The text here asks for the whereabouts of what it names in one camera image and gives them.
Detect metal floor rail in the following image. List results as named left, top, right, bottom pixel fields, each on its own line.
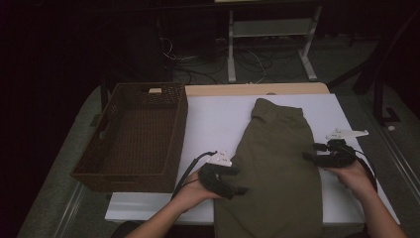
left=379, top=132, right=420, bottom=204
left=52, top=181, right=87, bottom=238

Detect person's right hand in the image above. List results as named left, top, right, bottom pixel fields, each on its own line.
left=325, top=160, right=377, bottom=199

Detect white metal desk frame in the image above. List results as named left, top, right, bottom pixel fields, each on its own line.
left=227, top=4, right=324, bottom=83

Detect light wooden table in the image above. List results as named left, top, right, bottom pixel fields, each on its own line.
left=184, top=82, right=331, bottom=97

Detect black metal stand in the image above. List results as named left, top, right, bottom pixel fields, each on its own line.
left=372, top=73, right=402, bottom=126

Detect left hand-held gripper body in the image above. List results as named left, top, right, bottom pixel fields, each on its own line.
left=197, top=150, right=234, bottom=200

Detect olive green shorts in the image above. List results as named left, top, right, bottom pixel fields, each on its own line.
left=213, top=97, right=324, bottom=238

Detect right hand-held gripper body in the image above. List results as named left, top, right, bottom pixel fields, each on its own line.
left=315, top=128, right=369, bottom=169

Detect person's left hand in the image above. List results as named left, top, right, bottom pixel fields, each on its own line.
left=171, top=172, right=222, bottom=212

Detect brown woven basket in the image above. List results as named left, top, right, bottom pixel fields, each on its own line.
left=69, top=81, right=189, bottom=194

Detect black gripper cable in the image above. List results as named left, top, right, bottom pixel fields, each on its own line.
left=171, top=151, right=218, bottom=199
left=346, top=147, right=378, bottom=192

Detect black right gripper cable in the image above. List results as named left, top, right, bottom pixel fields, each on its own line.
left=346, top=147, right=378, bottom=192

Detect tangle of floor cables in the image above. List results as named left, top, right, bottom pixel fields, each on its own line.
left=157, top=34, right=275, bottom=85

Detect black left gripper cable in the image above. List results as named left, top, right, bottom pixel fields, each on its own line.
left=171, top=151, right=218, bottom=199

